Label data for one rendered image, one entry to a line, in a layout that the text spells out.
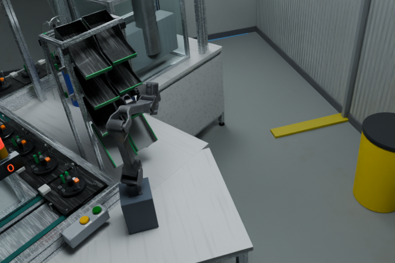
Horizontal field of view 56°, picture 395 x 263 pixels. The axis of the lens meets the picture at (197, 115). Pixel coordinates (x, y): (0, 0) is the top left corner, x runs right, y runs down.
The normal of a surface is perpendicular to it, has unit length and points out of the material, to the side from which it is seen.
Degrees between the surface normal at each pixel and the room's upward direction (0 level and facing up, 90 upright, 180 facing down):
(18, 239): 0
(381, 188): 93
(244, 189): 0
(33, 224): 0
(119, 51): 25
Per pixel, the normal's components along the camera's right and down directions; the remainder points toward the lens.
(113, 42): 0.19, -0.57
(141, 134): 0.40, -0.29
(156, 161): -0.08, -0.81
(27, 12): 0.25, 0.54
